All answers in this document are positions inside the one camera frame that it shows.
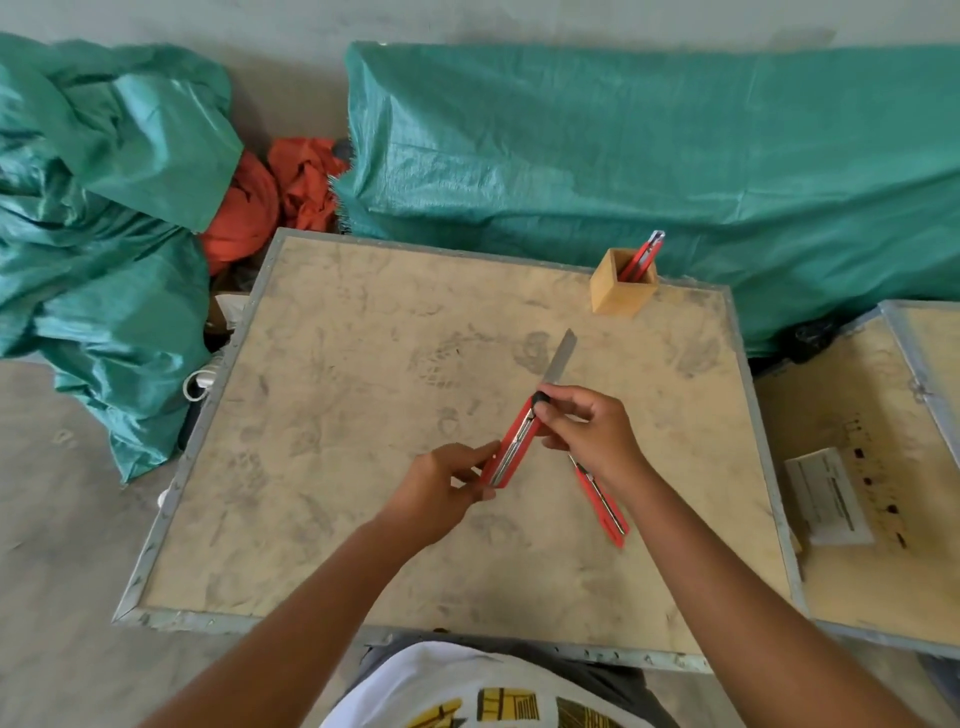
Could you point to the person's right hand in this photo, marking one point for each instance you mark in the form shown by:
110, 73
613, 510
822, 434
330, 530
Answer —
604, 442

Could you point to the person's left hand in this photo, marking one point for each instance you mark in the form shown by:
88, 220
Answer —
427, 499

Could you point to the person's right thumb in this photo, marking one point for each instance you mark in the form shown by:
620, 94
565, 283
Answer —
553, 424

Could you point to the person's left thumb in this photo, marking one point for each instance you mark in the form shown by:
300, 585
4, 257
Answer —
474, 495

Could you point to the red utility knife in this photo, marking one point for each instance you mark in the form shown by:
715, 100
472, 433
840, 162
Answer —
516, 444
654, 253
604, 506
631, 266

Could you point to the person's right forearm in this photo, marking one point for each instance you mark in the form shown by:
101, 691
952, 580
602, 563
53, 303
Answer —
750, 607

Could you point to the person's left forearm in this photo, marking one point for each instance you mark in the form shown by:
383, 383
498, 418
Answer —
292, 630

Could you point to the wooden square pen holder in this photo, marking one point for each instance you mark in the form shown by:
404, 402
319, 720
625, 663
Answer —
619, 292

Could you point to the white printed shirt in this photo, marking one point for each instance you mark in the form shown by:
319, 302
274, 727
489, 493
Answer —
450, 690

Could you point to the black bag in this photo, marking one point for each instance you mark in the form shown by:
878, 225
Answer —
806, 339

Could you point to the white paper label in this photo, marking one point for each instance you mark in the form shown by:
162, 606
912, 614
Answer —
829, 499

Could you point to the large green tarp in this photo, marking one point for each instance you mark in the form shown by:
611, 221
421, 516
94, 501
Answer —
675, 157

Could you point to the white cardboard piece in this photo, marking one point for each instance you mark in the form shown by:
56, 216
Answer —
227, 309

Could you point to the open wooden crate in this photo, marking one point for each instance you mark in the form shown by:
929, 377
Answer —
870, 585

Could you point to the orange cloth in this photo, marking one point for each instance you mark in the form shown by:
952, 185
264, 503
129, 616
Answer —
247, 202

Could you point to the crumpled green tarp bundle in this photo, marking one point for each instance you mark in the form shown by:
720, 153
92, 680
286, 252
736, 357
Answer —
97, 247

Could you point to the wooden crate with metal frame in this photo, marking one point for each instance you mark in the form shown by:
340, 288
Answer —
360, 480

